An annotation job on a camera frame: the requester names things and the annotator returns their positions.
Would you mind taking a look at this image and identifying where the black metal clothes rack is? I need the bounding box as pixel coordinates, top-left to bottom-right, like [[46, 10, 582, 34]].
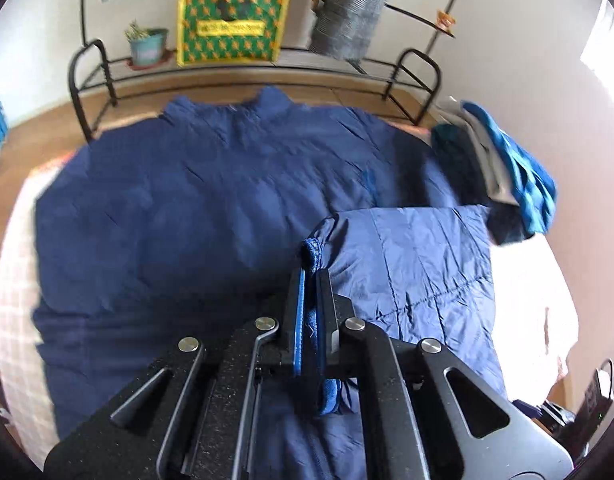
[[69, 0, 480, 143]]

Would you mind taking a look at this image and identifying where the navy blue quilted jacket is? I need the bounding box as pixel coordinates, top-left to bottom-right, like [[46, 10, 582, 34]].
[[32, 85, 508, 480]]

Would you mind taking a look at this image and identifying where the yellow green patterned box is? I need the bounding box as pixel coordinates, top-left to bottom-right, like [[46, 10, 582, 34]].
[[176, 0, 291, 67]]

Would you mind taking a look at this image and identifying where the pink plaid mat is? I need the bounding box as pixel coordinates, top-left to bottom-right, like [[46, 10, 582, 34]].
[[0, 125, 580, 461]]

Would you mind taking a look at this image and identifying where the grey plaid long coat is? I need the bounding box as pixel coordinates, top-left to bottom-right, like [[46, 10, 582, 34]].
[[309, 0, 398, 58]]

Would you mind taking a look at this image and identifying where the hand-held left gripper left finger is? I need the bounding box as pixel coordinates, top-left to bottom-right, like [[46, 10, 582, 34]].
[[43, 266, 318, 480]]

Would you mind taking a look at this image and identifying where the window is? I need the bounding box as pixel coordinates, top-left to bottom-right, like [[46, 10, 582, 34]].
[[581, 0, 614, 78]]

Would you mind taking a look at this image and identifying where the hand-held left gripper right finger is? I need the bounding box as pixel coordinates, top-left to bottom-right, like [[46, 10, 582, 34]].
[[314, 268, 574, 480]]

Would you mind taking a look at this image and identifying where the potted plant in blue pot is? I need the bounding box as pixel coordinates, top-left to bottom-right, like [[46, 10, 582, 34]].
[[124, 20, 170, 70]]

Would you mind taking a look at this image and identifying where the white grey folded garment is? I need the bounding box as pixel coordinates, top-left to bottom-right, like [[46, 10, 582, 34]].
[[437, 97, 519, 206]]

